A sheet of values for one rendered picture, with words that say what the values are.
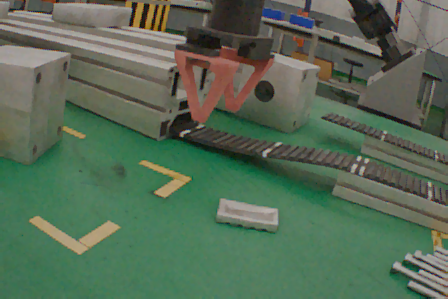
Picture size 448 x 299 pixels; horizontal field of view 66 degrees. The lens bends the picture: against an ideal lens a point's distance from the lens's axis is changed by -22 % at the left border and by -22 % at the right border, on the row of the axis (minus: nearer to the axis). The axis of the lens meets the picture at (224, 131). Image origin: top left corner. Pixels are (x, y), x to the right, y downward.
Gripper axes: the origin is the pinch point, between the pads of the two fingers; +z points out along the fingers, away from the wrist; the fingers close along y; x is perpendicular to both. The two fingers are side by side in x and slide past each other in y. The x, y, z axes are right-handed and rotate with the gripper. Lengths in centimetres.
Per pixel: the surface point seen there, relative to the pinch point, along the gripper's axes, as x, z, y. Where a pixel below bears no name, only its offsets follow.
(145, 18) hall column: -212, 15, -255
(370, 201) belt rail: 20.6, 3.6, 2.2
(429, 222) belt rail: 28.6, 3.7, 2.2
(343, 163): 15.9, 1.1, 0.7
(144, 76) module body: -8.0, -2.2, 4.0
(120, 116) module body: -10.0, 3.0, 5.1
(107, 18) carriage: -36.0, -6.1, -17.0
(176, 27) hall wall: -486, 69, -724
